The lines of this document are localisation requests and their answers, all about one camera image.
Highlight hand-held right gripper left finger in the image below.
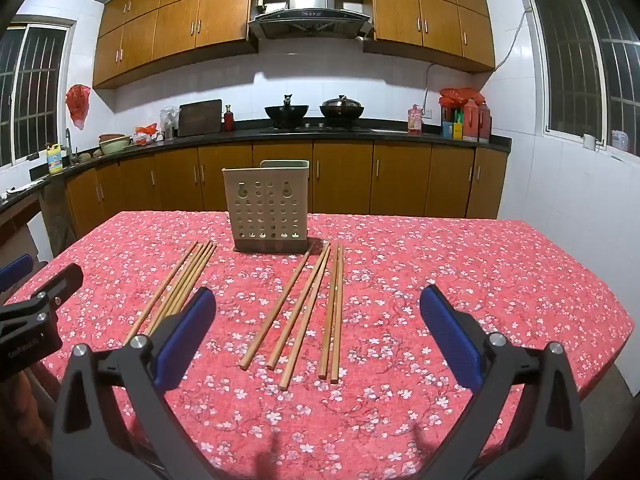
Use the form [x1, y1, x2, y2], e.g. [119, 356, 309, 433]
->
[51, 287, 236, 480]

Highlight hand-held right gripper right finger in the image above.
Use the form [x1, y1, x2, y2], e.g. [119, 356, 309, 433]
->
[400, 284, 587, 480]

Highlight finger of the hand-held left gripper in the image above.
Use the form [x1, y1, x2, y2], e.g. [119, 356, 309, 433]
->
[0, 254, 35, 293]
[0, 262, 85, 331]

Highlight beige perforated chopstick holder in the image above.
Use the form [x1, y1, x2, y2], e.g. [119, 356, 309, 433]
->
[221, 159, 311, 253]

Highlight red floral tablecloth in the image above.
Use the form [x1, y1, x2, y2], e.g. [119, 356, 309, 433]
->
[2, 210, 636, 480]

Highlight yellow detergent bottle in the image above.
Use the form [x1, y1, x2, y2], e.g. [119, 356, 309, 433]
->
[46, 142, 66, 175]

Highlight green bowl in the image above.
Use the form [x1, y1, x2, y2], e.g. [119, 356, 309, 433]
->
[98, 137, 132, 156]

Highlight wooden lower kitchen cabinets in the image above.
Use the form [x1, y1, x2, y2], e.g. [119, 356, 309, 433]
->
[65, 141, 508, 238]

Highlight wooden kitchen cabinets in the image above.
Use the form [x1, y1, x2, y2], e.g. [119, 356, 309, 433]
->
[363, 0, 496, 73]
[65, 141, 508, 238]
[92, 0, 258, 90]

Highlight red and white plastic bag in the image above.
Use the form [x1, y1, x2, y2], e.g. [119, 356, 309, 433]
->
[132, 124, 160, 146]

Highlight red plastic bag on hook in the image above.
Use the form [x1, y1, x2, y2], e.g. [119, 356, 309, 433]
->
[66, 84, 92, 131]

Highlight barred window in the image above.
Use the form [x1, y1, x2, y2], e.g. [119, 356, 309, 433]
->
[522, 0, 640, 156]
[0, 22, 71, 168]

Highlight clear plastic bag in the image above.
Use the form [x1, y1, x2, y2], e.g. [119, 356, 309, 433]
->
[160, 106, 181, 138]

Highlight black kitchen countertop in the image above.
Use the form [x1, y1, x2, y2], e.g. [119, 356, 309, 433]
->
[0, 119, 512, 216]

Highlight blue and yellow box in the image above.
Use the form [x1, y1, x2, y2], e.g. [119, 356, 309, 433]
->
[442, 107, 465, 140]

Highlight dark wooden cutting board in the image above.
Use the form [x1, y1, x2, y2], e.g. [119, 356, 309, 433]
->
[178, 99, 223, 137]

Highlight black gas stove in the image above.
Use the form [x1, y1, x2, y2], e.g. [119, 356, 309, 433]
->
[260, 119, 373, 134]

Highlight black wok with lid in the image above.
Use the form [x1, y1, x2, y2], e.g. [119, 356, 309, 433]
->
[319, 95, 365, 121]

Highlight wooden upper kitchen cabinets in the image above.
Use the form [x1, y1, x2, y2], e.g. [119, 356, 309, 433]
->
[92, 0, 258, 90]
[363, 0, 496, 73]

